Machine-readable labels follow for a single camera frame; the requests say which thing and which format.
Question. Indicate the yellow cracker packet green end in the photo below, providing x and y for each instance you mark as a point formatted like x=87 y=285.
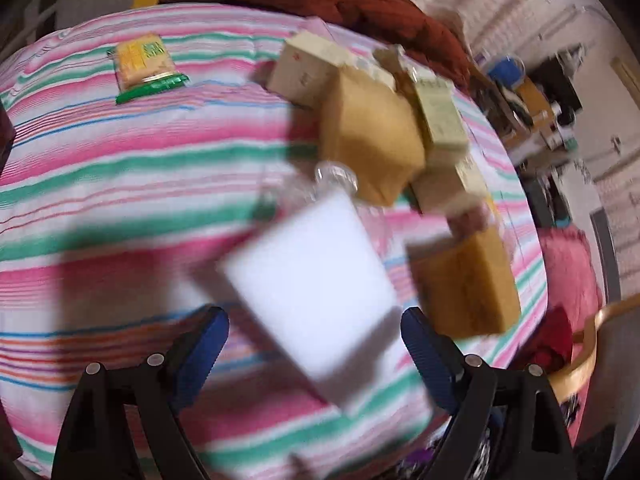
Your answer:
x=144 y=67

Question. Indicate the cream tall medicine box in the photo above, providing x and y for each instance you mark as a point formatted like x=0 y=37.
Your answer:
x=305 y=68

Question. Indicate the wooden desk with clutter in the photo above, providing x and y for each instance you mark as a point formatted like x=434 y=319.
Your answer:
x=533 y=110

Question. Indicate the wooden chair grey seat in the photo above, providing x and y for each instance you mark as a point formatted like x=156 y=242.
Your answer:
x=570 y=380

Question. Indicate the striped pink green tablecloth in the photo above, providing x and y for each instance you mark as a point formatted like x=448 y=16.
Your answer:
x=113 y=216

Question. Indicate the green white small box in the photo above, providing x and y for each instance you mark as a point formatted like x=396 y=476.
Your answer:
x=445 y=130

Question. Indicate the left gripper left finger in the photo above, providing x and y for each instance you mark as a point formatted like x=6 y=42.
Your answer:
x=95 y=441

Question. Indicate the cream box gold print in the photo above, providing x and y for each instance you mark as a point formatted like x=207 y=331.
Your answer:
x=452 y=190

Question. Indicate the white foam sponge block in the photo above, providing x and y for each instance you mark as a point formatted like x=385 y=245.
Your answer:
x=316 y=286

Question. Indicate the dark red quilted jacket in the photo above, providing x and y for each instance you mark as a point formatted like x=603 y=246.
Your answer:
x=425 y=39

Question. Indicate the pink hair roller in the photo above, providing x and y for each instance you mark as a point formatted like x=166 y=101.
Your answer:
x=331 y=176

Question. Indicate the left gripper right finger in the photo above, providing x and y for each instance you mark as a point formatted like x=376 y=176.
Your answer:
x=506 y=424

